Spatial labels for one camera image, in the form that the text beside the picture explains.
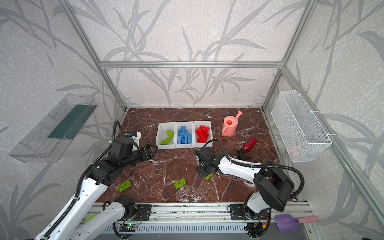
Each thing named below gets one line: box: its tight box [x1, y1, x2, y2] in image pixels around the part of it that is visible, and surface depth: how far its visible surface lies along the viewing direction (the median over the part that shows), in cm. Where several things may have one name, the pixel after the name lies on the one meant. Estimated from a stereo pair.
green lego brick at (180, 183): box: [174, 177, 187, 189], surface depth 84 cm
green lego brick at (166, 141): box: [160, 138, 171, 145], surface depth 101 cm
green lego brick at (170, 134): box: [166, 129, 174, 139], surface depth 105 cm
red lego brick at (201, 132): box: [195, 128, 210, 139], surface depth 101 cm
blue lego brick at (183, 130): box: [180, 126, 187, 134], surface depth 103 cm
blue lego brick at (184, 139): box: [182, 135, 188, 144], surface depth 100 cm
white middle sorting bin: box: [175, 121, 195, 149], surface depth 101 cm
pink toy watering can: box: [222, 110, 244, 137], surface depth 100 cm
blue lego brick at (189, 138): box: [187, 134, 193, 144], surface depth 101 cm
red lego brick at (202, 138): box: [197, 134, 209, 143], surface depth 100 cm
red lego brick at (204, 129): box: [200, 125, 210, 133], surface depth 104 cm
